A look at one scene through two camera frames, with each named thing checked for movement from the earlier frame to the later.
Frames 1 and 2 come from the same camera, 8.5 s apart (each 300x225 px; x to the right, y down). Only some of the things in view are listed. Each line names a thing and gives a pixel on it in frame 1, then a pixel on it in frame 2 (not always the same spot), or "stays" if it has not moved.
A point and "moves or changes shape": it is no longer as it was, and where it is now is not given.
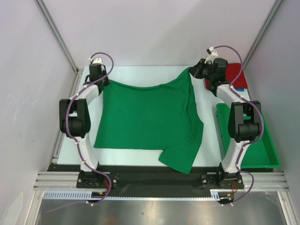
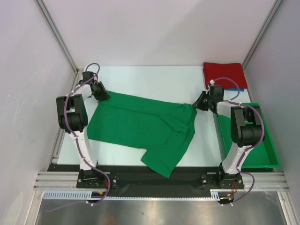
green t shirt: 164,117 moves or changes shape
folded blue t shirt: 239,89 stays
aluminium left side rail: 74,93 stays
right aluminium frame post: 276,4 stays
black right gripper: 195,71 -> 198,103
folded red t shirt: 234,71 stays
